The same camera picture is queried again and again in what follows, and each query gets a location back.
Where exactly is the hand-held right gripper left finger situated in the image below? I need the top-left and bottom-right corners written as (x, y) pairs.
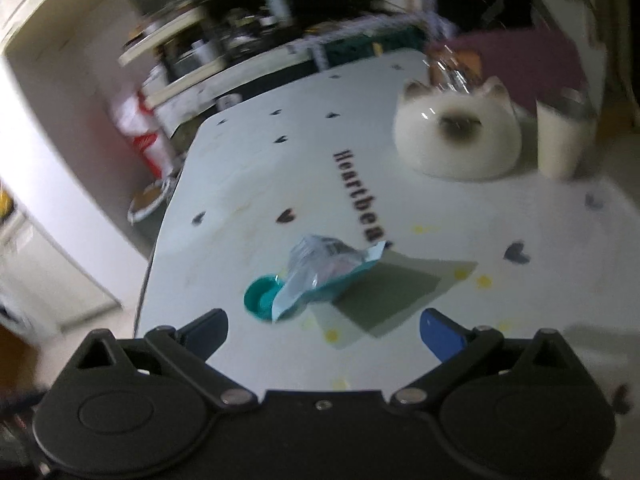
top-left (74, 308), bottom-right (260, 413)

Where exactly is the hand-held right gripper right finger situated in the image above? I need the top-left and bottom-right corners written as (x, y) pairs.
top-left (389, 308), bottom-right (577, 413)

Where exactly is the teal plastic cap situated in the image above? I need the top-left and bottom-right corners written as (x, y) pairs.
top-left (243, 273), bottom-right (282, 322)

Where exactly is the light blue plastic wrapper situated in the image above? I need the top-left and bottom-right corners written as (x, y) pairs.
top-left (271, 233), bottom-right (394, 322)

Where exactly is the grey-green paper card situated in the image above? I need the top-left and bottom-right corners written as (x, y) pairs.
top-left (311, 249), bottom-right (479, 352)

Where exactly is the grey bucket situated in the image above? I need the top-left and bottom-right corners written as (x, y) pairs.
top-left (127, 179), bottom-right (174, 224)

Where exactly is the white heart print tablecloth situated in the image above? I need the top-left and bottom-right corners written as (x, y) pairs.
top-left (132, 49), bottom-right (640, 411)

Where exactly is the white cat-shaped bowl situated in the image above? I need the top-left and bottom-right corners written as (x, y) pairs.
top-left (393, 76), bottom-right (522, 181)

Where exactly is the red and white plastic bag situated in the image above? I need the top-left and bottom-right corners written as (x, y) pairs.
top-left (112, 87), bottom-right (174, 182)

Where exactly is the glass of milk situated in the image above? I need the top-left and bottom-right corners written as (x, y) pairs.
top-left (535, 87), bottom-right (599, 181)

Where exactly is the clear glass bottle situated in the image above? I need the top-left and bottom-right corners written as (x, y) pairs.
top-left (424, 44), bottom-right (482, 97)

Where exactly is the cream shelf rack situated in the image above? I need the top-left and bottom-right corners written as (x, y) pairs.
top-left (118, 0), bottom-right (321, 111)

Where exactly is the purple cloth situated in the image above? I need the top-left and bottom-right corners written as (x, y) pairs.
top-left (425, 25), bottom-right (603, 122)

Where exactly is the teal printed box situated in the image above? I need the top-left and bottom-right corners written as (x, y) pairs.
top-left (321, 24), bottom-right (437, 69)

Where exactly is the white plastic bottle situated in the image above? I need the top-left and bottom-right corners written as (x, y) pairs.
top-left (264, 0), bottom-right (294, 29)

